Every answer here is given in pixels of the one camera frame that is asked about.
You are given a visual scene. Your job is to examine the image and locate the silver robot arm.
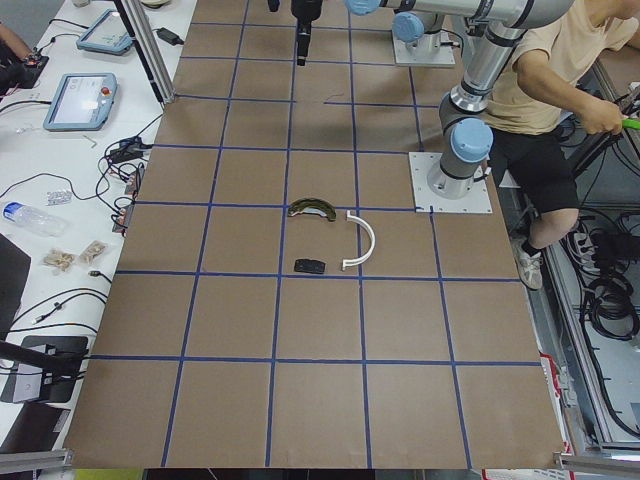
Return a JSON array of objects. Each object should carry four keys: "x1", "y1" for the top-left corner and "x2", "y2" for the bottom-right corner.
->
[
  {"x1": 345, "y1": 1, "x2": 572, "y2": 198},
  {"x1": 392, "y1": 11, "x2": 445, "y2": 50}
]

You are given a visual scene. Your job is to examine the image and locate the black brake pad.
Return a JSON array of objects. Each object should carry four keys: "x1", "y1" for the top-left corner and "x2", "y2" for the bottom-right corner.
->
[{"x1": 294, "y1": 258, "x2": 326, "y2": 275}]

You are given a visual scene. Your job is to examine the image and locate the green curved brake shoe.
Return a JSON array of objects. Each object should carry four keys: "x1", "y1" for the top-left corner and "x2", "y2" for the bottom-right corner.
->
[{"x1": 287, "y1": 197, "x2": 337, "y2": 222}]

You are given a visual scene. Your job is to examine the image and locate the black power adapter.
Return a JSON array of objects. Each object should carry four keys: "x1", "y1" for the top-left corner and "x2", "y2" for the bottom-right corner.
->
[{"x1": 156, "y1": 27, "x2": 184, "y2": 46}]

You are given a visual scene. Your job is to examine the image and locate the person in beige shirt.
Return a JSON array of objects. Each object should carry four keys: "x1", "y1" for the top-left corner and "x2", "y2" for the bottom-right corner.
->
[{"x1": 484, "y1": 1, "x2": 639, "y2": 290}]

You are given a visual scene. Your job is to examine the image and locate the clear plastic water bottle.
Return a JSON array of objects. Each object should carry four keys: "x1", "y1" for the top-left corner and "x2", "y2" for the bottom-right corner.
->
[{"x1": 1, "y1": 202, "x2": 68, "y2": 237}]

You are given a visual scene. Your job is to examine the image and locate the near teach pendant tablet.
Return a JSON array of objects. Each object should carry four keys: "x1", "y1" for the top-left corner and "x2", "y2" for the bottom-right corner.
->
[{"x1": 43, "y1": 73, "x2": 118, "y2": 132}]

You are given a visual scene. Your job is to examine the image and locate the teach pendant tablet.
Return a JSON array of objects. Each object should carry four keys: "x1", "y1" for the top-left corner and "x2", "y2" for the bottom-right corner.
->
[
  {"x1": 43, "y1": 73, "x2": 118, "y2": 132},
  {"x1": 76, "y1": 9, "x2": 133, "y2": 56}
]

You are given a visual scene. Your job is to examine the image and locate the far teach pendant tablet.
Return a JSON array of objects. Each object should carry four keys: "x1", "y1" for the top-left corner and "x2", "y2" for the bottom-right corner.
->
[{"x1": 76, "y1": 9, "x2": 133, "y2": 56}]

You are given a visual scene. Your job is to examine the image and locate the white curved plastic bracket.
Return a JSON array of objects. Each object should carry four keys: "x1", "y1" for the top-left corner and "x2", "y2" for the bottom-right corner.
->
[{"x1": 341, "y1": 210, "x2": 377, "y2": 271}]

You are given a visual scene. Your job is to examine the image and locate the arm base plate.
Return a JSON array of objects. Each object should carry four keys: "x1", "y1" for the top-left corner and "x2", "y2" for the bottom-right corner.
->
[
  {"x1": 393, "y1": 31, "x2": 456, "y2": 68},
  {"x1": 409, "y1": 152, "x2": 493, "y2": 215}
]

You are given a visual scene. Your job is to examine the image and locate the aluminium frame post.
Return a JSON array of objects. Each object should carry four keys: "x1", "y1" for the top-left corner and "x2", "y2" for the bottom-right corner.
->
[{"x1": 114, "y1": 0, "x2": 175, "y2": 105}]

